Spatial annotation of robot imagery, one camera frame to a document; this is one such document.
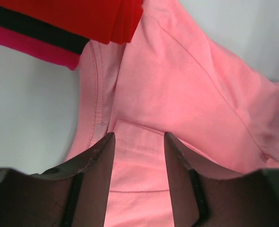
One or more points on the folded red t shirt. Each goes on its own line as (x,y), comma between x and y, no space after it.
(101,20)

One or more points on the pink t shirt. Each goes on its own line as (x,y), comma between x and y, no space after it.
(171,77)

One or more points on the folded magenta t shirt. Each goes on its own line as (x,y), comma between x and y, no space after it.
(38,49)

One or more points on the folded black t shirt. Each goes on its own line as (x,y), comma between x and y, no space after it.
(42,31)

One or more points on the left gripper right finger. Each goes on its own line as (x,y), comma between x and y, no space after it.
(205,194)

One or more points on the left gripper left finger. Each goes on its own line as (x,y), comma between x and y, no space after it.
(72,194)

